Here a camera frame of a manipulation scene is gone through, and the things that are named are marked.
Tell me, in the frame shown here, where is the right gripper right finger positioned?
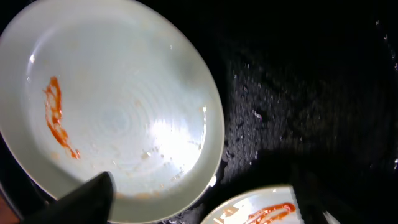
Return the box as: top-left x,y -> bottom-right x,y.
290,164 -> 340,224

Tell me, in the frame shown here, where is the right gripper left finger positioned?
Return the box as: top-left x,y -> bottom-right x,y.
21,172 -> 114,224

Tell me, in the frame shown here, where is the light blue plate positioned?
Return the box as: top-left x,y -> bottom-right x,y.
1,1 -> 224,223
201,185 -> 303,224

